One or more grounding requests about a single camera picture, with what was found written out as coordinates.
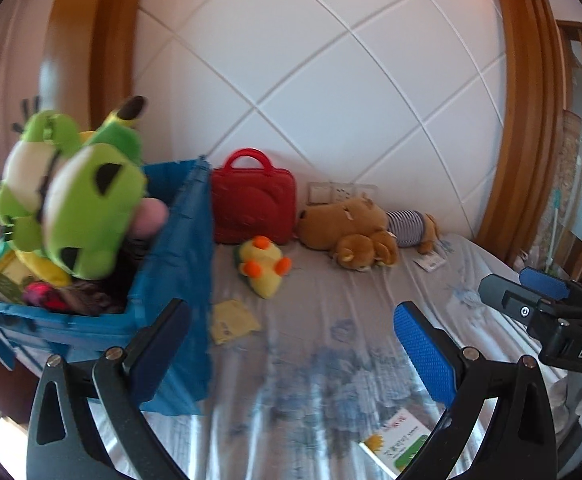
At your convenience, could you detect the large brown capybara plush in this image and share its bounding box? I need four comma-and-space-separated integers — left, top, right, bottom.
298, 196, 389, 251

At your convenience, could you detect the small brown plush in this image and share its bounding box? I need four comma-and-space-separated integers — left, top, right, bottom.
333, 230, 400, 273

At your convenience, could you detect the green frog plush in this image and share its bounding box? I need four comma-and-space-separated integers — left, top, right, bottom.
0, 95, 149, 281

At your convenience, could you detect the patterned beige hanging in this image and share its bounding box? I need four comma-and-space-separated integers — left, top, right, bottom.
558, 110, 582, 241

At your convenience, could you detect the wooden wall frame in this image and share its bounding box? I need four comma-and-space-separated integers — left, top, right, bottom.
46, 0, 146, 166
476, 0, 566, 271

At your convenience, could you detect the yellow paper card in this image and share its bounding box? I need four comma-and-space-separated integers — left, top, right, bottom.
211, 300, 262, 346

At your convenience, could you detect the maroon dark cloth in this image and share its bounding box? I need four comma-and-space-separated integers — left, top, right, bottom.
21, 282, 126, 316

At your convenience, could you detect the yellow orange green plush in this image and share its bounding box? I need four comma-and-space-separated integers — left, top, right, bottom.
234, 236, 292, 301

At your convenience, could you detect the red plastic carry case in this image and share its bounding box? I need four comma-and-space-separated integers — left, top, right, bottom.
212, 148, 296, 246

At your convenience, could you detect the striped brown dog plush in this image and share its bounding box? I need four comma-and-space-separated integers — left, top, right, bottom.
386, 210, 442, 255

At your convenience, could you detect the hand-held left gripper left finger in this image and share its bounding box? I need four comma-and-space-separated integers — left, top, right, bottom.
26, 298, 192, 480

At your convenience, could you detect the blue plastic crate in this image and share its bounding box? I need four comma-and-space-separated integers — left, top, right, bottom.
0, 157, 216, 416

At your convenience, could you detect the teal handled mop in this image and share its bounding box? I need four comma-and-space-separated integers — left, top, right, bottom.
543, 190, 564, 273

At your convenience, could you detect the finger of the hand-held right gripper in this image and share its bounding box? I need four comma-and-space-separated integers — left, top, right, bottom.
521, 266, 582, 311
478, 274, 566, 331

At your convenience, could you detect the children's picture book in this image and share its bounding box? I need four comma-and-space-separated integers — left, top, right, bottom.
358, 407, 444, 478

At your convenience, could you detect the pale blue floral bedsheet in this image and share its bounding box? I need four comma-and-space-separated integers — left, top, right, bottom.
91, 232, 572, 480

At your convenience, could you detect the pink round toy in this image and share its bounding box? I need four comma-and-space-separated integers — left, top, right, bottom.
136, 197, 169, 238

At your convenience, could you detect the white paper tag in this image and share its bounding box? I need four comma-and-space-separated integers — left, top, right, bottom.
413, 247, 446, 272

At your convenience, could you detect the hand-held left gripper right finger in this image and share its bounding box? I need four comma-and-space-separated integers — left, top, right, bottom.
394, 301, 559, 480

